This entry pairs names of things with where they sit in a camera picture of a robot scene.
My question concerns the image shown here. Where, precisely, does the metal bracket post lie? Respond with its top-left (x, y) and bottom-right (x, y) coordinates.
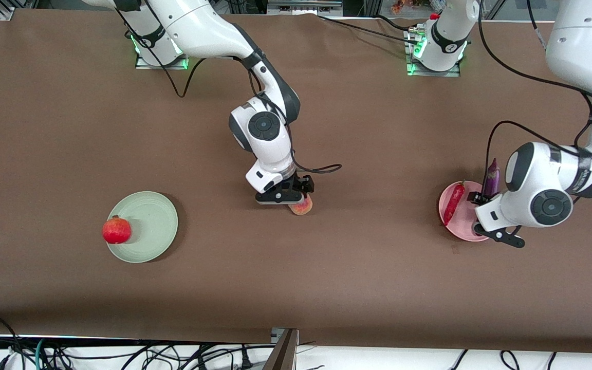
top-left (263, 328), bottom-right (300, 370)

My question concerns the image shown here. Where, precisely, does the pale green round plate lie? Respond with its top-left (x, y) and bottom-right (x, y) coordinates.
top-left (105, 191), bottom-right (179, 264)

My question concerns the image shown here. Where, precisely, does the long purple eggplant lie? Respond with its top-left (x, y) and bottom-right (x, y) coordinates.
top-left (483, 158), bottom-right (502, 200)

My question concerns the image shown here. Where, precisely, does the black cable across table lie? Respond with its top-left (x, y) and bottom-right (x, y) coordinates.
top-left (318, 14), bottom-right (420, 46)

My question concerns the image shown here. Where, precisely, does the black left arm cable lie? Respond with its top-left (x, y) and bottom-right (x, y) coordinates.
top-left (478, 0), bottom-right (592, 206)

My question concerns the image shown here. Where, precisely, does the red pomegranate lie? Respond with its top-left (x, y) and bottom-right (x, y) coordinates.
top-left (102, 215), bottom-right (133, 245)

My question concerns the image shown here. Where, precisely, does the table cover cloth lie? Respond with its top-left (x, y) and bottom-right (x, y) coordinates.
top-left (0, 8), bottom-right (592, 355)

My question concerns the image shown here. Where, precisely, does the pink round plate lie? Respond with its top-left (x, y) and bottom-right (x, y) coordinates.
top-left (438, 180), bottom-right (492, 242)

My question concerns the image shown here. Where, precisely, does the grey device behind table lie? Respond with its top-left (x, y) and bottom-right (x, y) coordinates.
top-left (267, 0), bottom-right (343, 16)

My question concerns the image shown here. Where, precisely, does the peach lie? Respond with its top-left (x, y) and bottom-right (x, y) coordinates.
top-left (289, 195), bottom-right (313, 215)

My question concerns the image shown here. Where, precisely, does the red chili pepper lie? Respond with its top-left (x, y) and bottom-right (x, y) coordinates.
top-left (442, 180), bottom-right (466, 227)

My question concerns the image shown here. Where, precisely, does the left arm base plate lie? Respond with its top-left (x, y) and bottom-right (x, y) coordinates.
top-left (406, 28), bottom-right (461, 78)

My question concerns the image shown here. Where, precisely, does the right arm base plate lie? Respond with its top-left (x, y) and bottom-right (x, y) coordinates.
top-left (135, 31), bottom-right (190, 70)

